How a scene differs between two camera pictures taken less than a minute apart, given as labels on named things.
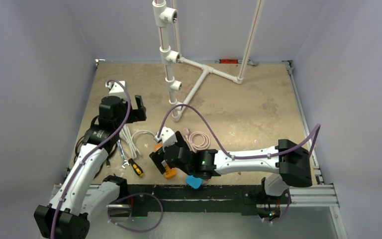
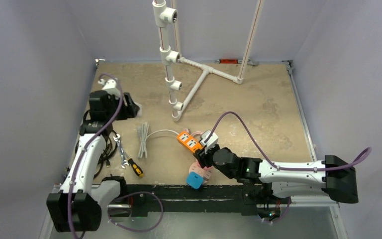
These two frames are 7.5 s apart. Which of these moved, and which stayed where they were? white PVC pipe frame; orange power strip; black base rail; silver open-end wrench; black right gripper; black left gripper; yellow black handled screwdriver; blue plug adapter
Moved: black left gripper; orange power strip; black right gripper
Stayed: silver open-end wrench; yellow black handled screwdriver; white PVC pipe frame; black base rail; blue plug adapter
